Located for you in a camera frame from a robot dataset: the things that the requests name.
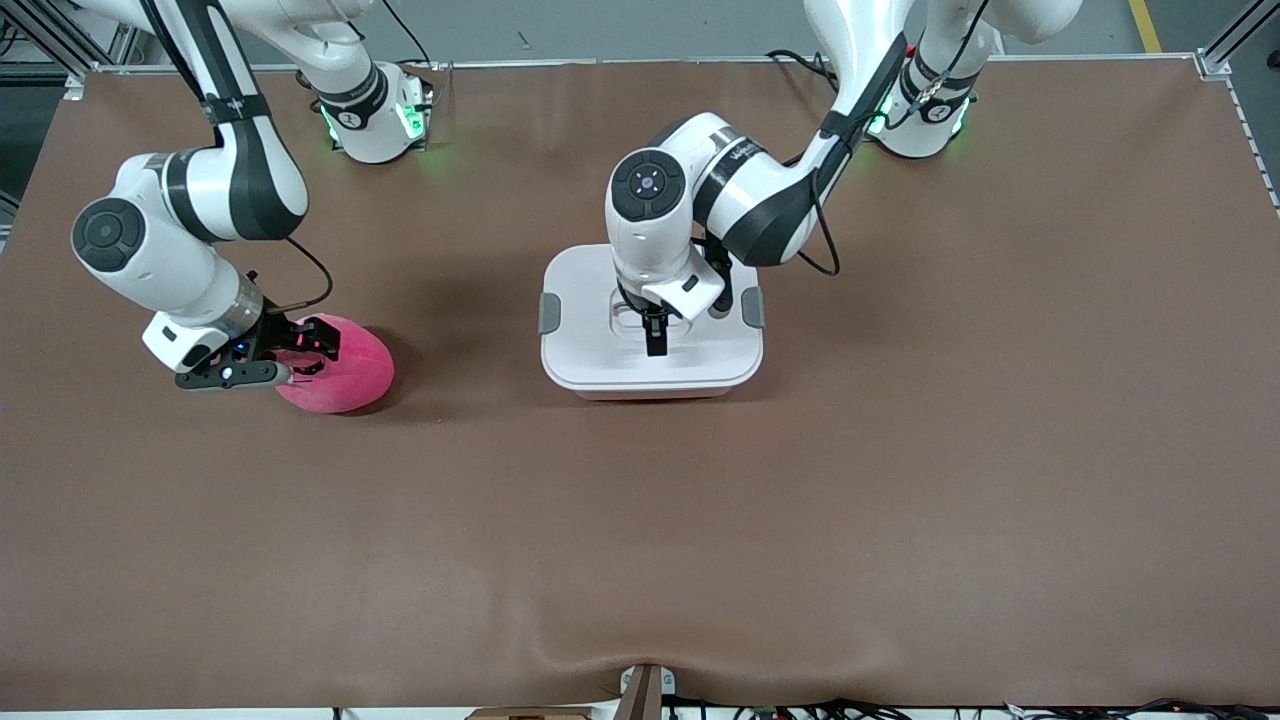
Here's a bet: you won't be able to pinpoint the pink plush toy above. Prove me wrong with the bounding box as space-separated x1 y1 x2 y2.
272 313 395 415

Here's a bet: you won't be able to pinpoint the white box lid grey latches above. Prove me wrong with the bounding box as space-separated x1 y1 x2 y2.
538 243 766 393

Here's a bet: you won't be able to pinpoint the pink plastic box base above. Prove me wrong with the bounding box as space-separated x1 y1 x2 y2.
575 385 736 402

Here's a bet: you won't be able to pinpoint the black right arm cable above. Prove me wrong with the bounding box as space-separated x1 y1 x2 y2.
140 0 333 313

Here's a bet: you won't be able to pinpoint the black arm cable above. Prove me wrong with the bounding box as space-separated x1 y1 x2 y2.
140 0 333 313
795 0 991 278

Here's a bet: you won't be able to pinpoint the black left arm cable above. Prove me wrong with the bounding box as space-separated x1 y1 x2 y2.
795 0 991 278

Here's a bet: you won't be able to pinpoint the silver table edge rail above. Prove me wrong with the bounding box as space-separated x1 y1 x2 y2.
90 55 1201 76

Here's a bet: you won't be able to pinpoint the black left base cables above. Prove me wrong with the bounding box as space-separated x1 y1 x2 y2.
765 48 841 96

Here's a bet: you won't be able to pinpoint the black right base cable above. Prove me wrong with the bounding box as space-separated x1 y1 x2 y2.
380 0 433 69

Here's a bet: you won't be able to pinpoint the aluminium frame struts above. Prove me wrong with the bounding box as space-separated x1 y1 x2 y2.
0 0 141 101

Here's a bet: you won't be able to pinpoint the metal camera post bracket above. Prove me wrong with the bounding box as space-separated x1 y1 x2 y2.
618 663 677 720

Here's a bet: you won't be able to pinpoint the aluminium frame profile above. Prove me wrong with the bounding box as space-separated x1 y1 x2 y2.
1200 0 1280 79

